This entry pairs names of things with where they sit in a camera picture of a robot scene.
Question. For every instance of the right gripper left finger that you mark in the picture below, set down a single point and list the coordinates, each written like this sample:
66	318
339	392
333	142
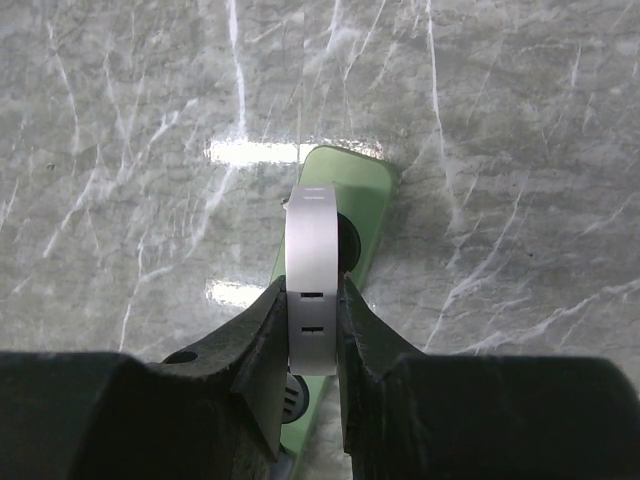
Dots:
212	410

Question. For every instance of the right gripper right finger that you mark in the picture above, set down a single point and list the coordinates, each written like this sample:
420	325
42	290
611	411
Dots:
406	414

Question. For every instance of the white square charger plug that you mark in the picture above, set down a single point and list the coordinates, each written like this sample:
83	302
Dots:
311	270

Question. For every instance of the green power strip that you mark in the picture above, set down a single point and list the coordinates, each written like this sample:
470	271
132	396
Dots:
365	188

